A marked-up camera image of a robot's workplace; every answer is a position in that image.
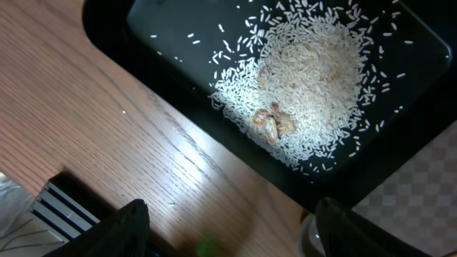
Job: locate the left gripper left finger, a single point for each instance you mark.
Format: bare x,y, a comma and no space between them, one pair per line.
123,234

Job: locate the black waste tray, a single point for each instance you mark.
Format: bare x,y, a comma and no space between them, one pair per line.
176,47

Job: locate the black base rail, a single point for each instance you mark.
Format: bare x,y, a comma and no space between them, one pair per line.
67,207

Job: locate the brown food scrap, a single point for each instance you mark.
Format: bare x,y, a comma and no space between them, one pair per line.
273,124

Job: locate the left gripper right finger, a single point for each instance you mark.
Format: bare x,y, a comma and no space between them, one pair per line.
345,233

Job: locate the pile of rice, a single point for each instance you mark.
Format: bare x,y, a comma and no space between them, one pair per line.
311,59

